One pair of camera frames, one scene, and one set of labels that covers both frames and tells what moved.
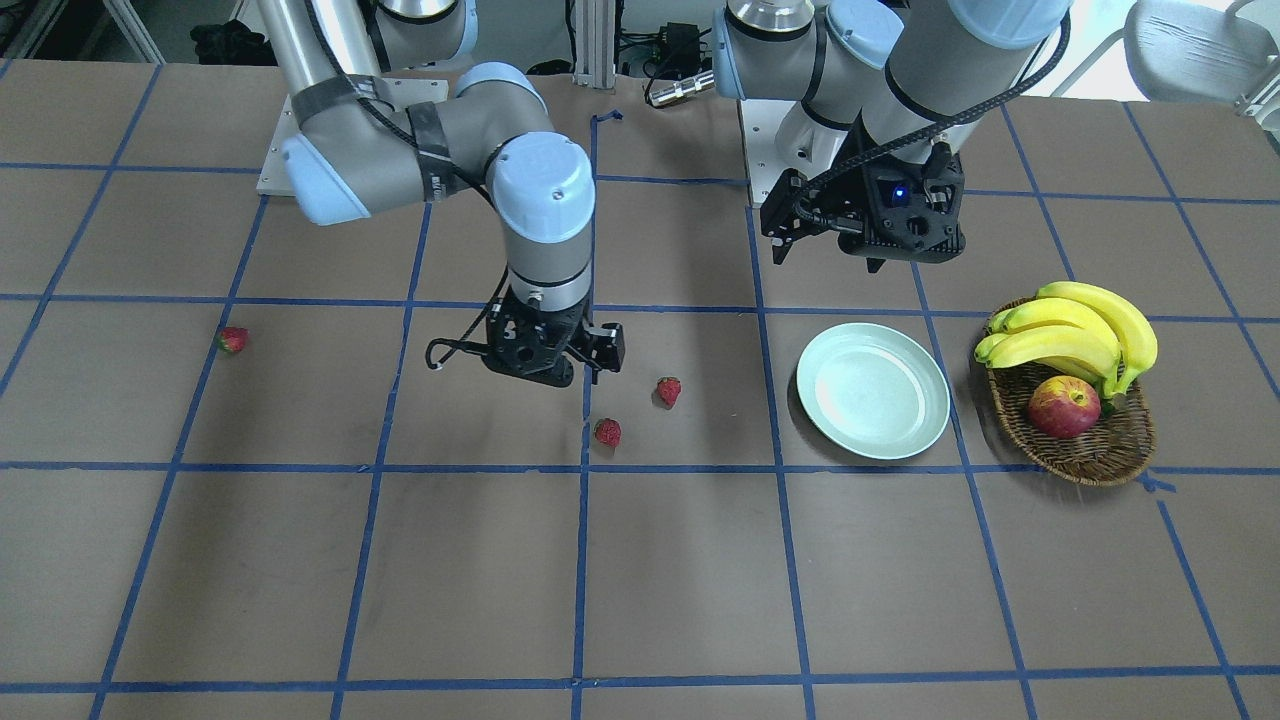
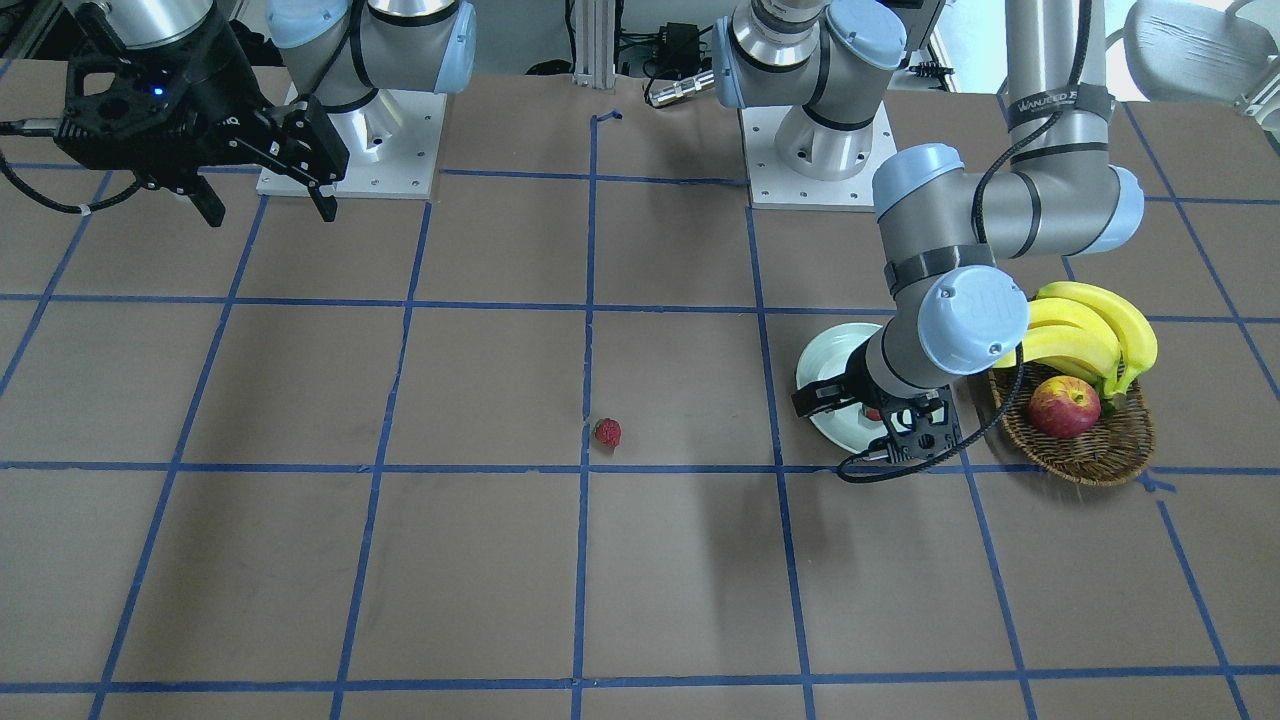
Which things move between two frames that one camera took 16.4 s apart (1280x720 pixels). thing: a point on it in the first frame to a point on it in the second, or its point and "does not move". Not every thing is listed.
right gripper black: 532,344 to 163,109
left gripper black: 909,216 to 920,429
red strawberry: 609,432 does not move
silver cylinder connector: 703,81 does not move
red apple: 1063,406 does not move
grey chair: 1182,52 does not move
